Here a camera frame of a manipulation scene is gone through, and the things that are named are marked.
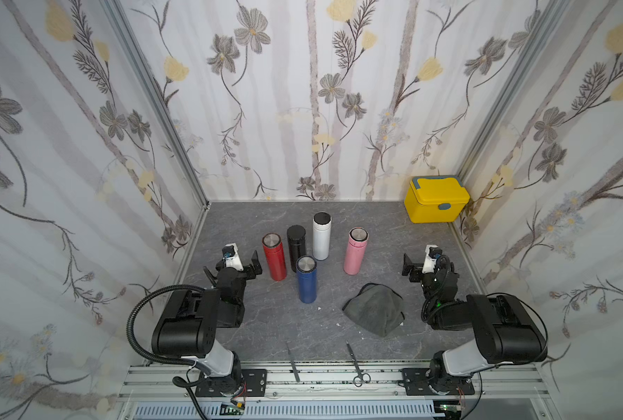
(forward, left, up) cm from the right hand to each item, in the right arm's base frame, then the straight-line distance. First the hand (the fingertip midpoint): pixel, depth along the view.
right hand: (423, 252), depth 89 cm
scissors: (-37, +22, -11) cm, 45 cm away
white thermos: (+4, +36, +2) cm, 36 cm away
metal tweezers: (-36, +42, -11) cm, 57 cm away
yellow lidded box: (+27, -11, -2) cm, 29 cm away
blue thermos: (-13, +40, +8) cm, 43 cm away
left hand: (-1, +63, -3) cm, 63 cm away
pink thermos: (0, +24, +8) cm, 25 cm away
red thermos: (-4, +51, +1) cm, 51 cm away
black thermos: (0, +44, +8) cm, 45 cm away
